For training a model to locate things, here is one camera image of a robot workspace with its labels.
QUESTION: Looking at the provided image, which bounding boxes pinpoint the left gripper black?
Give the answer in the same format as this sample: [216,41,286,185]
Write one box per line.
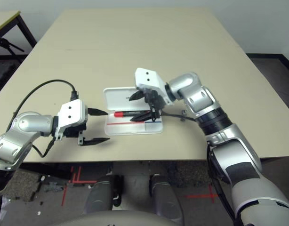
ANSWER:
[64,108,111,147]

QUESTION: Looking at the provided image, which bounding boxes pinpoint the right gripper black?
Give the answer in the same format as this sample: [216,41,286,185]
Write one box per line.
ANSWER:
[128,89,165,123]

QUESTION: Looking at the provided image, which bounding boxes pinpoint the black marker with red cap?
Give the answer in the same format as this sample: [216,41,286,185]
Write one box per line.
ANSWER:
[113,110,152,119]

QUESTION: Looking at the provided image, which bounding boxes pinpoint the white plastic pencil case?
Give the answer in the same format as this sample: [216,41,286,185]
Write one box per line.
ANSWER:
[103,86,164,136]

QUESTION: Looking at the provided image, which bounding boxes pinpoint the black table base bar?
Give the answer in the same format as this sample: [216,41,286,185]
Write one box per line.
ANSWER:
[18,162,72,181]

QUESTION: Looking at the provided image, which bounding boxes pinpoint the grey left robot leg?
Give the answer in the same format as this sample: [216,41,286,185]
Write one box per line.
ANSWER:
[84,175,115,215]

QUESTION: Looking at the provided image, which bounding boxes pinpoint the grey robot leg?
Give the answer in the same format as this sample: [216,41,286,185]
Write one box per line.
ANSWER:
[84,175,115,215]
[150,173,183,225]

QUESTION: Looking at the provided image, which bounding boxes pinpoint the grey foam scrap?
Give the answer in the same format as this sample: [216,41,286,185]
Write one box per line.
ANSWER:
[39,180,67,193]

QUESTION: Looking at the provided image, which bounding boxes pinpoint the grey right robot leg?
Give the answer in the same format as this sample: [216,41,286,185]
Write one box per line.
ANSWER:
[150,173,183,225]

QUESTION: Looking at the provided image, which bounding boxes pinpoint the grey robot torso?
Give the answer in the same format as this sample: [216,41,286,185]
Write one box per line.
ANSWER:
[81,210,176,226]

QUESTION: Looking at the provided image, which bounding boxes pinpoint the black tripod stand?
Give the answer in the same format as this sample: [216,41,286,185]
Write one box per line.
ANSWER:
[0,33,25,62]

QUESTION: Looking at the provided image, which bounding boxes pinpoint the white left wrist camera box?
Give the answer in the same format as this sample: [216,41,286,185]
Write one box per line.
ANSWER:
[54,99,89,142]

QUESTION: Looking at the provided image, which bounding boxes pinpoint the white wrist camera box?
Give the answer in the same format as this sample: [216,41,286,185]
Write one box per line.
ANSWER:
[134,67,176,105]
[54,99,89,142]

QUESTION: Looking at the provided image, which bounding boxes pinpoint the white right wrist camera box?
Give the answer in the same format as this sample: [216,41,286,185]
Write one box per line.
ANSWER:
[134,67,176,105]

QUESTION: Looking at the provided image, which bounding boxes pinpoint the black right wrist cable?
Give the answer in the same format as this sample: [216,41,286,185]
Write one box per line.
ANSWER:
[160,110,200,123]

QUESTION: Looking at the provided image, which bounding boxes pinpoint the thin black left gripper cable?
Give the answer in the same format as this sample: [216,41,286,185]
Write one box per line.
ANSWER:
[31,137,56,158]

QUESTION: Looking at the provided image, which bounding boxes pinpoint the black left wrist camera cable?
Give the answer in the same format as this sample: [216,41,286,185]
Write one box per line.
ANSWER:
[11,79,80,123]

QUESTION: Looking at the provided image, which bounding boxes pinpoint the side table with black frame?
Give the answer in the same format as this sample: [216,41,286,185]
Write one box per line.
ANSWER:
[0,10,38,62]

